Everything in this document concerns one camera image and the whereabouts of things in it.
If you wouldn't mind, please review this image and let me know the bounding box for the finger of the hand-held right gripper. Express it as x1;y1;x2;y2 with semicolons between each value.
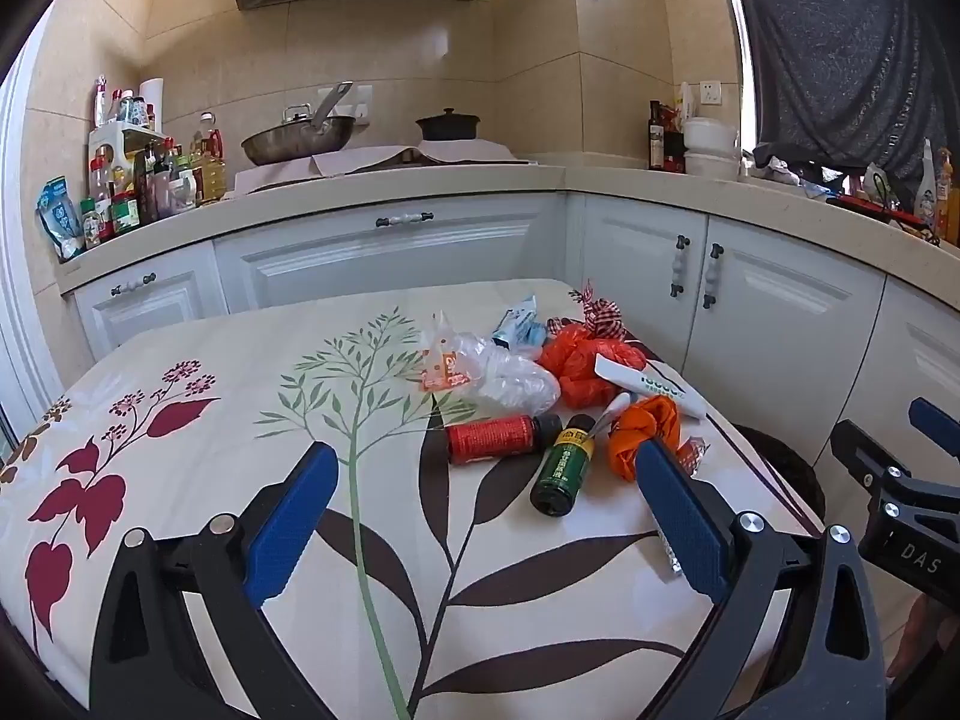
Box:
829;418;913;494
908;396;960;460

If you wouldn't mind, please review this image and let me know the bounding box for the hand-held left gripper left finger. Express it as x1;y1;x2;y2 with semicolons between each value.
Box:
88;441;340;720

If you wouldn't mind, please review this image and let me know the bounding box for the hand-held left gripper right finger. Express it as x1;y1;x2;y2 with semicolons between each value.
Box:
634;436;890;720

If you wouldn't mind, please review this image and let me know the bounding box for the black trash bin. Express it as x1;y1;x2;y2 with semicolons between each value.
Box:
731;424;827;535

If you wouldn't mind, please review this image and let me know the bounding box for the small orange plastic bag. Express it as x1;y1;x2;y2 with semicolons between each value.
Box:
606;396;683;482

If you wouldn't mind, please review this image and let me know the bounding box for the green bottle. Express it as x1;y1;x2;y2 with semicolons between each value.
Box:
529;414;596;517

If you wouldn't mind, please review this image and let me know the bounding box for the large orange plastic bag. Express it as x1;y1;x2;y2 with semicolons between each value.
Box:
540;322;647;410

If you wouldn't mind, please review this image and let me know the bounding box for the red bottle with black cap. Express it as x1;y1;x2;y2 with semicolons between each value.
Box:
446;412;563;464

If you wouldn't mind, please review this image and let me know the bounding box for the orange white small wrapper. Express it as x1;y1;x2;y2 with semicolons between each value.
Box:
420;337;467;392

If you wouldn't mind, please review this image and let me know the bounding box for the clear plastic bag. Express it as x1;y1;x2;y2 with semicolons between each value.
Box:
416;311;562;418

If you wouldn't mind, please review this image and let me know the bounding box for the red white striped wrapper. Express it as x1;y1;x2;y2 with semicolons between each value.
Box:
551;281;625;340

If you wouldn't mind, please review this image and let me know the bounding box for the blue white plastic wrapper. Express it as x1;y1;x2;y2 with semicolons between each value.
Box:
491;296;548;361

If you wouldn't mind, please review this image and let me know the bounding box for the person's right hand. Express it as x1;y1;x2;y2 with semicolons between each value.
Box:
885;591;960;685

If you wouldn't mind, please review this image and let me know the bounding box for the white kitchen cabinet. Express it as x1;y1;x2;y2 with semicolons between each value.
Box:
56;163;960;691

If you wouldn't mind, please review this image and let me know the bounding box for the floral printed tablecloth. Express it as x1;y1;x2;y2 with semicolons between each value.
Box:
0;277;826;720

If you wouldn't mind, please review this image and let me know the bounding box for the orange liquid bottle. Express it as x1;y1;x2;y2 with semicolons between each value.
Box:
936;150;960;245

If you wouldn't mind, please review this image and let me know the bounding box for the white crumpled cloth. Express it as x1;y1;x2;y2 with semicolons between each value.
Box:
754;154;803;187

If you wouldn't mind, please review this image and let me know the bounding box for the white lidded container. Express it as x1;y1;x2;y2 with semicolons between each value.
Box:
682;151;740;179
682;118;740;155

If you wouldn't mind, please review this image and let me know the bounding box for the yellow cooking oil bottle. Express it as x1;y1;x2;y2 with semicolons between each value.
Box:
189;112;228;203

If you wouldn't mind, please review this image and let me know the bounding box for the row of condiment bottles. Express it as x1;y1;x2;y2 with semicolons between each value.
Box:
79;75;203;250

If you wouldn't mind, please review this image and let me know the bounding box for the pale stove cover cloth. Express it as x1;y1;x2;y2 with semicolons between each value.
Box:
234;136;538;193

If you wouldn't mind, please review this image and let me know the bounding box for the blue white packet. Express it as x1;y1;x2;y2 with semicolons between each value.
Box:
37;178;86;263

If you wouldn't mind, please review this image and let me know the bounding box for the steel wok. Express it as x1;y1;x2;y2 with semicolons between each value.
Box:
240;81;357;167

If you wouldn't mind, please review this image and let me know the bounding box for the dark curtain cloth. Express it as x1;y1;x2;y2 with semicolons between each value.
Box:
724;0;960;182

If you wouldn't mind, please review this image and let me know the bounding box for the black cooking pot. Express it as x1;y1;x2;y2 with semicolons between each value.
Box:
416;108;481;142

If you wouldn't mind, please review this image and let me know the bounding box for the paper towel roll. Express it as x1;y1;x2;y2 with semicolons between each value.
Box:
139;77;166;133

